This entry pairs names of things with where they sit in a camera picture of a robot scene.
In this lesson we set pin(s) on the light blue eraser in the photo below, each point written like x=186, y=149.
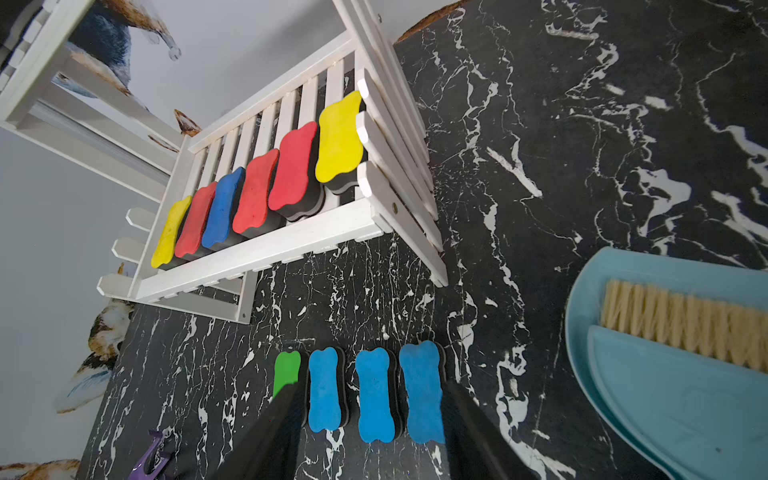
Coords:
x=328, y=407
x=422, y=368
x=380, y=419

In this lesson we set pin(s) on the purple pink garden fork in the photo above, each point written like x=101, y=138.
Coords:
x=153, y=462

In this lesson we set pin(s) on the white wooden two-tier shelf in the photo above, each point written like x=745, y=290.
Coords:
x=64, y=67

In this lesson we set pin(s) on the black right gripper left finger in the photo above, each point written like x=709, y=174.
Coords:
x=269, y=450

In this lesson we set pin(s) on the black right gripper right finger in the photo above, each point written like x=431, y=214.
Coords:
x=476, y=449

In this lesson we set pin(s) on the yellow eraser lower left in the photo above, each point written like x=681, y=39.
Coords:
x=164, y=256

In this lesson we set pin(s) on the yellow eraser lower right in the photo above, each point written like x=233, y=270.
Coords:
x=340, y=148

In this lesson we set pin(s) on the red eraser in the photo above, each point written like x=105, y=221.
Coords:
x=296, y=193
x=189, y=244
x=254, y=217

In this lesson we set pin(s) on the teal dustpan with brush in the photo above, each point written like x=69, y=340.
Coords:
x=672, y=354

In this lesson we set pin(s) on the yellow eraser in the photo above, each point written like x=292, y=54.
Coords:
x=340, y=148
x=164, y=256

